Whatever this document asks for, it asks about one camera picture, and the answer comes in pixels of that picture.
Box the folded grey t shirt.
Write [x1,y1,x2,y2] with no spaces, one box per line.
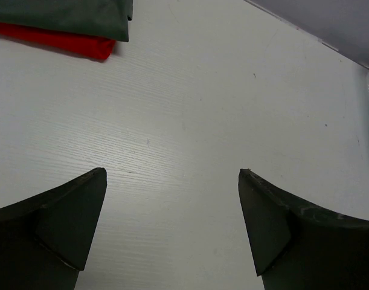
[0,0,133,42]

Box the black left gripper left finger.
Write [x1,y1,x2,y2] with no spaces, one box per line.
[0,167,107,289]

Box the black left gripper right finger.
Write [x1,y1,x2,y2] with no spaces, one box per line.
[239,169,369,289]

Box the folded red t shirt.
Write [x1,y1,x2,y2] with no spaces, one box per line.
[0,22,116,61]

